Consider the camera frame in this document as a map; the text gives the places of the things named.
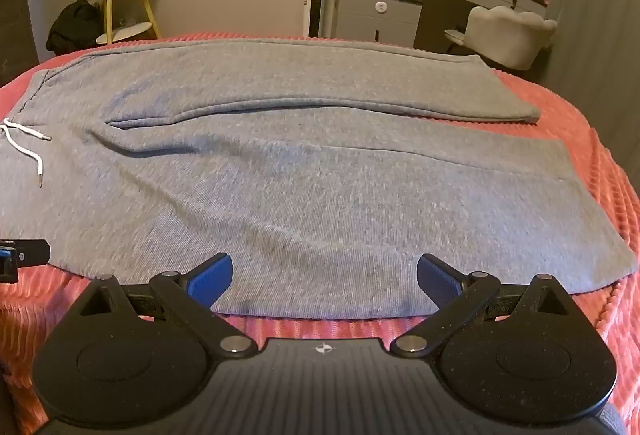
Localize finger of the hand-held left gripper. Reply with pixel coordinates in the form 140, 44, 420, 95
0, 239, 51, 283

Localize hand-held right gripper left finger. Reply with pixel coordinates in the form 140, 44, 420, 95
75, 253, 254, 359

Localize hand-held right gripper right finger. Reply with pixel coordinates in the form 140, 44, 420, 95
391, 253, 572, 359

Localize grey pants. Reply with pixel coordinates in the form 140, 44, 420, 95
0, 39, 640, 320

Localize pink ribbed blanket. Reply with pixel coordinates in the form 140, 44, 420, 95
0, 32, 640, 435

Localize black bag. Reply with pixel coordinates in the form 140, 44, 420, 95
46, 0, 106, 57

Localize white shell-back chair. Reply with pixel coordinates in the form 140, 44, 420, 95
444, 5, 559, 71

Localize grey bedside cabinet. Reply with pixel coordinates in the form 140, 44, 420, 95
334, 0, 425, 49

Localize grey curtain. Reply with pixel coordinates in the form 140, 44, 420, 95
524, 0, 640, 118

